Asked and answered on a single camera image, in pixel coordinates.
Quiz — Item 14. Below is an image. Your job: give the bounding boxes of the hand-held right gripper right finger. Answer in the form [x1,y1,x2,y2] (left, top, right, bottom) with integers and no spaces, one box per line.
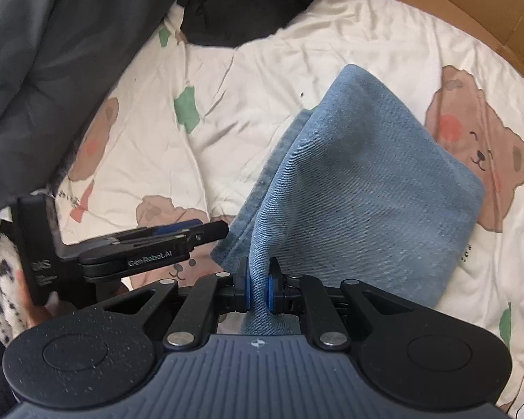
[265,257,425,351]

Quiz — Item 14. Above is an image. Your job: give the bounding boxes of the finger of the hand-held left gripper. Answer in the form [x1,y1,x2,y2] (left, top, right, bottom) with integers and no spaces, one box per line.
[175,220,230,249]
[81,219,204,246]

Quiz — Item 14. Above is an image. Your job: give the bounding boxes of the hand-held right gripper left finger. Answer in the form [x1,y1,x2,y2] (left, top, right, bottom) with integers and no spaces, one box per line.
[75,257,253,351]

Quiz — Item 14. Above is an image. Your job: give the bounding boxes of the light blue jeans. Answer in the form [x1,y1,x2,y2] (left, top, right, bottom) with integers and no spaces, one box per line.
[212,63,486,338]

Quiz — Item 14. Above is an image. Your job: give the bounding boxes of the person's left hand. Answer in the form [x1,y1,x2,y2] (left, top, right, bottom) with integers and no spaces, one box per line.
[20,270,65,329]

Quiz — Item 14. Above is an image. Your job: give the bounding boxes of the bear printed bed sheet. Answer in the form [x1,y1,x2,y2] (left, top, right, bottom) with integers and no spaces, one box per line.
[0,0,524,419]

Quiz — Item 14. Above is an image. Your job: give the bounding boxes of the black garment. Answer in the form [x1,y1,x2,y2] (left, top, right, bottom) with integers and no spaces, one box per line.
[177,0,388,50]

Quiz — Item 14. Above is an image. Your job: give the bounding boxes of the flattened cardboard sheet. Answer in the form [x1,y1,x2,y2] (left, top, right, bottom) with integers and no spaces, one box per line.
[367,0,524,97]

